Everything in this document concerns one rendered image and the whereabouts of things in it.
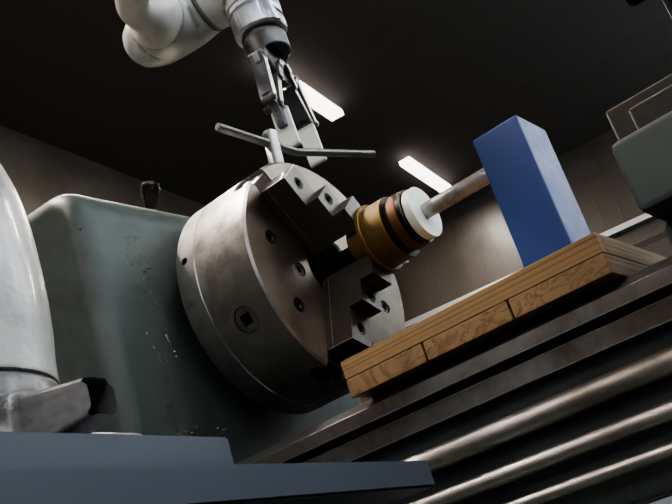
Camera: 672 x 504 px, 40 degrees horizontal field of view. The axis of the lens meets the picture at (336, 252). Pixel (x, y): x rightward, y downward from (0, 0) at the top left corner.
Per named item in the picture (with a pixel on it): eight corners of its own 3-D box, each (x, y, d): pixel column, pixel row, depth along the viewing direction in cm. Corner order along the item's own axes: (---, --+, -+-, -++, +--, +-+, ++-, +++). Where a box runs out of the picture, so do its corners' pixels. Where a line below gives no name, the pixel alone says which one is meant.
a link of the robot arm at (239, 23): (288, 7, 159) (299, 36, 157) (244, 33, 162) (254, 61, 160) (262, -16, 151) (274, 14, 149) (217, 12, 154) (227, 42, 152)
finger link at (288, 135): (288, 105, 145) (286, 104, 145) (302, 144, 143) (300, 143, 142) (272, 114, 146) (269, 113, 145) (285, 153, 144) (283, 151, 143)
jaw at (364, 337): (327, 303, 123) (333, 382, 116) (301, 288, 120) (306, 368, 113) (392, 266, 118) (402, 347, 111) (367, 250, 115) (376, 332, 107)
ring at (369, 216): (328, 212, 117) (384, 176, 113) (370, 222, 125) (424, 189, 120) (351, 278, 114) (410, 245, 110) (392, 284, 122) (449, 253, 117)
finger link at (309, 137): (297, 130, 154) (299, 132, 155) (310, 167, 152) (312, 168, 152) (312, 122, 153) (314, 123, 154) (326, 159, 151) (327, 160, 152)
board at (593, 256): (351, 398, 96) (339, 362, 97) (508, 395, 124) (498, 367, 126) (612, 272, 81) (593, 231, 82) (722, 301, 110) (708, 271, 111)
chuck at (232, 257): (219, 394, 108) (175, 167, 121) (379, 413, 132) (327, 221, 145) (274, 364, 103) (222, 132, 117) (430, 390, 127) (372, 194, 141)
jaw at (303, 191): (293, 268, 121) (235, 197, 118) (305, 250, 125) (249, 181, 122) (358, 229, 115) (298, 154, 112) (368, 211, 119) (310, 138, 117)
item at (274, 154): (284, 194, 128) (268, 126, 133) (274, 202, 130) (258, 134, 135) (296, 197, 130) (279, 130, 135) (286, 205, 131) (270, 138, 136)
